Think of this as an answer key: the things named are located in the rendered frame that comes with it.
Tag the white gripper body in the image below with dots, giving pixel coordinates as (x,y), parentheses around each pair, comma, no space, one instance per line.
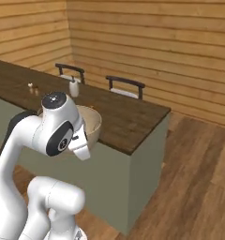
(81,146)

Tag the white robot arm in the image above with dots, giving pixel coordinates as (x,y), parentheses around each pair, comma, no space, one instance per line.
(11,162)

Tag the grey-green counter island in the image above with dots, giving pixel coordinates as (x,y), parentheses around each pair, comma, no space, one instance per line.
(86,125)

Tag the beige round basket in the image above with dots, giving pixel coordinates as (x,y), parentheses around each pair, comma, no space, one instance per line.
(92,122)

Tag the white soap dispenser bottle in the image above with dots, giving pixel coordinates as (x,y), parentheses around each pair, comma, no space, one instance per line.
(74,87)

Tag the small brown shaker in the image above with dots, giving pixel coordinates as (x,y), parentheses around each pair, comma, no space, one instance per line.
(37,90)

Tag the dark wooden chair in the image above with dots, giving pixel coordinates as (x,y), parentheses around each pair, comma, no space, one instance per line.
(126,86)
(70,72)

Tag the small white shaker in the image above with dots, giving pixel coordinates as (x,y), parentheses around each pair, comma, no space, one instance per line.
(30,87)

